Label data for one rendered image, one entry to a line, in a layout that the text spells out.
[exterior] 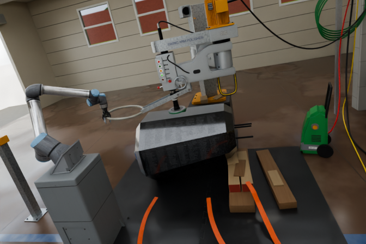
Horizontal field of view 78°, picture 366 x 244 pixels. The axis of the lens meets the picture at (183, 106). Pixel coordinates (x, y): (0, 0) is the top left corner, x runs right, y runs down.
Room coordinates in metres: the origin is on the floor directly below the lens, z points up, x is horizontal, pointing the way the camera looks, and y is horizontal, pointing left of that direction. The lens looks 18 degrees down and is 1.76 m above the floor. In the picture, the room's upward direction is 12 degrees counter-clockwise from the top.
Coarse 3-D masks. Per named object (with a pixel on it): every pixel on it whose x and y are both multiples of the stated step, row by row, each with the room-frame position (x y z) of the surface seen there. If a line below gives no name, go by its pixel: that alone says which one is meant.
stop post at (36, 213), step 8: (0, 136) 2.37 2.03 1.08; (0, 144) 2.28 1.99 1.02; (0, 152) 2.31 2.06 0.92; (8, 152) 2.34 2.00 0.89; (8, 160) 2.30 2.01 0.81; (8, 168) 2.31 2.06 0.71; (16, 168) 2.34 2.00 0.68; (16, 176) 2.30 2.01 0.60; (24, 176) 2.37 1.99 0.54; (16, 184) 2.31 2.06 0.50; (24, 184) 2.33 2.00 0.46; (24, 192) 2.30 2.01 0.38; (24, 200) 2.32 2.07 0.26; (32, 200) 2.33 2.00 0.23; (32, 208) 2.30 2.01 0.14; (32, 216) 2.32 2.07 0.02; (40, 216) 2.30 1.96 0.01
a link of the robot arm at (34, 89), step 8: (32, 88) 2.18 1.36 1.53; (40, 88) 2.19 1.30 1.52; (48, 88) 2.24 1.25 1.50; (56, 88) 2.27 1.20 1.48; (64, 88) 2.31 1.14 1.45; (32, 96) 2.19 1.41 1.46; (72, 96) 2.33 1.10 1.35; (80, 96) 2.35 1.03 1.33; (88, 96) 2.37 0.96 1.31; (96, 96) 2.40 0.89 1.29
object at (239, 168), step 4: (232, 156) 2.38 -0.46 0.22; (236, 156) 2.37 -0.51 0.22; (228, 160) 2.32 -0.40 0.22; (232, 160) 2.31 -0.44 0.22; (236, 160) 2.29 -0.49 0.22; (240, 160) 2.28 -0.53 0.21; (244, 160) 2.26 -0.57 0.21; (228, 164) 2.25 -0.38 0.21; (236, 164) 2.21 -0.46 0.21; (240, 164) 2.19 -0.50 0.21; (244, 164) 2.18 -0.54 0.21; (236, 168) 2.14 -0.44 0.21; (240, 168) 2.12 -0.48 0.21; (244, 168) 2.11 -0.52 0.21; (236, 172) 2.07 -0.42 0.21; (240, 172) 2.06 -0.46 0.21; (244, 172) 2.05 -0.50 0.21
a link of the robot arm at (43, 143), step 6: (42, 132) 1.84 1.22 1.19; (36, 138) 1.76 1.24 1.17; (42, 138) 1.77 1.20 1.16; (48, 138) 1.80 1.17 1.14; (30, 144) 1.75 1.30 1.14; (36, 144) 1.74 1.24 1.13; (42, 144) 1.74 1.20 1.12; (48, 144) 1.75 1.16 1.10; (54, 144) 1.77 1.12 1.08; (36, 150) 1.76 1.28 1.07; (42, 150) 1.73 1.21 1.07; (48, 150) 1.73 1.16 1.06; (42, 156) 1.80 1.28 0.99
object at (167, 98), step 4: (184, 88) 2.71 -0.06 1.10; (180, 92) 2.60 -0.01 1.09; (184, 92) 2.60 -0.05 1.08; (164, 96) 2.73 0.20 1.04; (168, 96) 2.62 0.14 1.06; (172, 96) 2.61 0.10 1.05; (176, 96) 2.61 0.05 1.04; (156, 100) 2.74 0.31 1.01; (160, 100) 2.73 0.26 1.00; (164, 100) 2.62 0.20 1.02; (168, 100) 2.62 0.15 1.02; (148, 104) 2.75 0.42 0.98; (152, 104) 2.64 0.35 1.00; (156, 104) 2.63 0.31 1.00; (160, 104) 2.62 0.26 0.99; (144, 108) 2.64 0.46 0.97; (148, 108) 2.64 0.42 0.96; (152, 108) 2.63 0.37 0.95; (144, 112) 2.64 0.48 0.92
